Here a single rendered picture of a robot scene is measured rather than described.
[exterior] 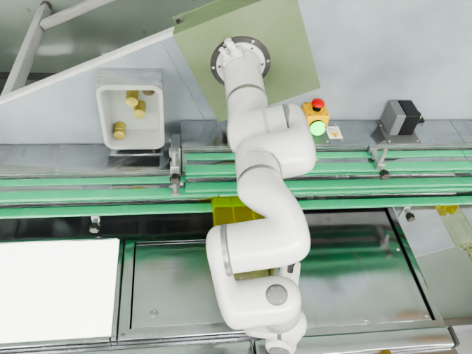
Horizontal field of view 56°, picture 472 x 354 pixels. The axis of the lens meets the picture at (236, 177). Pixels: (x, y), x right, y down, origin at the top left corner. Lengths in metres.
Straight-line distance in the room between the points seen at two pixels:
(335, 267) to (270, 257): 0.77
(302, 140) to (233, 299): 0.31
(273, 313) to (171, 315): 0.55
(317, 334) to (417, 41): 0.88
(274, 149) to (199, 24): 0.42
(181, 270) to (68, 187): 0.41
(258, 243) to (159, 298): 0.64
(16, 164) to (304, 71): 0.87
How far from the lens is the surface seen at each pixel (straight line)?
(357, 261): 1.52
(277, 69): 1.21
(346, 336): 1.34
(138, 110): 1.30
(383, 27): 1.35
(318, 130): 1.36
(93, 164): 1.41
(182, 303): 1.31
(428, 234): 2.20
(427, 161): 1.48
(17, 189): 1.42
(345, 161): 1.38
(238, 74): 1.07
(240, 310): 0.79
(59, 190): 1.38
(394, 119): 1.46
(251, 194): 0.76
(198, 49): 1.15
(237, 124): 0.94
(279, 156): 0.83
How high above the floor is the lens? 1.83
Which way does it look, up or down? 43 degrees down
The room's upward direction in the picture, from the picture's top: 172 degrees clockwise
